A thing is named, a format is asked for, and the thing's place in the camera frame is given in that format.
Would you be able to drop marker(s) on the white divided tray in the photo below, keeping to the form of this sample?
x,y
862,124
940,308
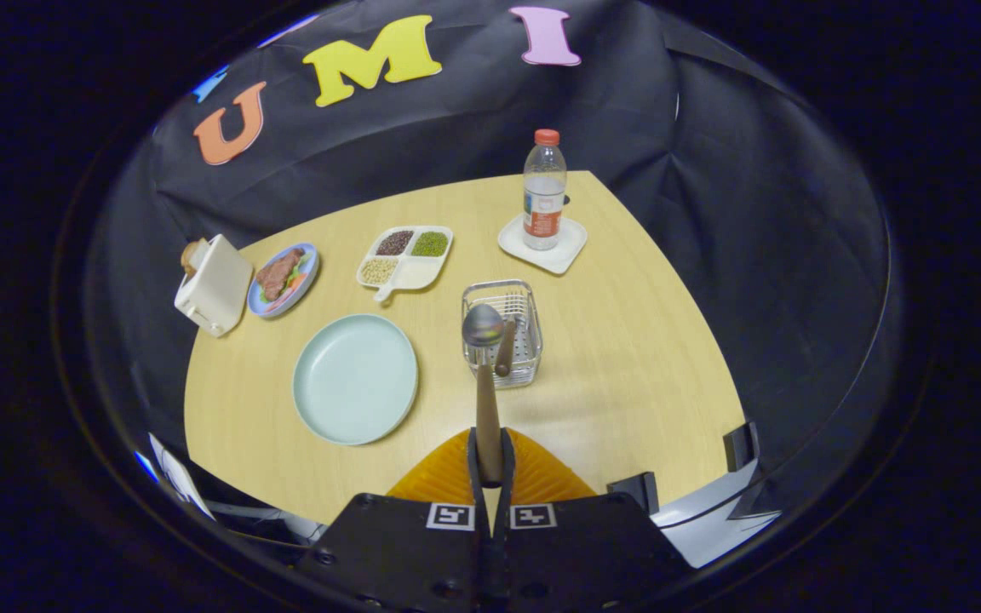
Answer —
x,y
418,272

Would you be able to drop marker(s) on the white toaster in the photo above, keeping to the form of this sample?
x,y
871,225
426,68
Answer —
x,y
218,289

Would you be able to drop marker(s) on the steak with vegetables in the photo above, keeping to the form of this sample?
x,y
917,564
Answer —
x,y
278,274

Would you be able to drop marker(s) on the black table bracket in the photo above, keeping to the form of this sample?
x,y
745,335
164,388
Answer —
x,y
635,492
742,447

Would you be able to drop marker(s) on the white square coaster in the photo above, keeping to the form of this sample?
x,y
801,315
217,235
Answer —
x,y
563,255

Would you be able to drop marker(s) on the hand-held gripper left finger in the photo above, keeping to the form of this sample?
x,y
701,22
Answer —
x,y
405,553

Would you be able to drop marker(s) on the pale green plate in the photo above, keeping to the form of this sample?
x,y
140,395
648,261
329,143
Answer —
x,y
354,379

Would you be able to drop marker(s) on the clear bottle with red cap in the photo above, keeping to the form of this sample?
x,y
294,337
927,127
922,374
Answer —
x,y
544,196

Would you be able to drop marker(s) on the green beans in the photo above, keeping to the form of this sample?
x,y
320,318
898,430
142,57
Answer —
x,y
429,243

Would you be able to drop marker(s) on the black backdrop cloth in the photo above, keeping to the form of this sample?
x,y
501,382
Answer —
x,y
456,128

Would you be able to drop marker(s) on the toast slice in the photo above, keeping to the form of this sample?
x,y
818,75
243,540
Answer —
x,y
192,255

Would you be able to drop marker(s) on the yellow beans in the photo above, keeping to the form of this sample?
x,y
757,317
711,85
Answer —
x,y
378,270

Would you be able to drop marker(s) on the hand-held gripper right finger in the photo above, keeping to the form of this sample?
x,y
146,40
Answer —
x,y
584,553

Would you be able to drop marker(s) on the blue plate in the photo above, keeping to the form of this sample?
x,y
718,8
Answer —
x,y
310,268

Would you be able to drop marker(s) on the dark red beans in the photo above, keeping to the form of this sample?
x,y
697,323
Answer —
x,y
394,243

